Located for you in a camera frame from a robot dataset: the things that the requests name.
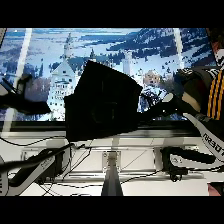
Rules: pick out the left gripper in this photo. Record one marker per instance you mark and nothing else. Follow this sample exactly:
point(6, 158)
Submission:
point(36, 107)

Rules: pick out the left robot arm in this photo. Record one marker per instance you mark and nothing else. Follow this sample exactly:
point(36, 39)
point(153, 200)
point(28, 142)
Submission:
point(31, 173)

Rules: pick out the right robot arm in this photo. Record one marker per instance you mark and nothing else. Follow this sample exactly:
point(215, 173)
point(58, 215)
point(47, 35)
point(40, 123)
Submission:
point(213, 140)

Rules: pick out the black and white patterned garment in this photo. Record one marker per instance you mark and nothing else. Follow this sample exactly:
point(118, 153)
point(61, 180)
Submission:
point(220, 58)

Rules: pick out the dark brown garment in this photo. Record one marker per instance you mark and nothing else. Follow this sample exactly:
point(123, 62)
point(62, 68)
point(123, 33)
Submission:
point(216, 37)

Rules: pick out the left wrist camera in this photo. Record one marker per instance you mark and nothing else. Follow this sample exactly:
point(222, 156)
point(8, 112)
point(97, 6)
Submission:
point(23, 84)

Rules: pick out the silver frame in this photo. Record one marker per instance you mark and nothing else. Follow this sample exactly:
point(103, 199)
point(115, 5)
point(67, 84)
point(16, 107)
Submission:
point(133, 160)

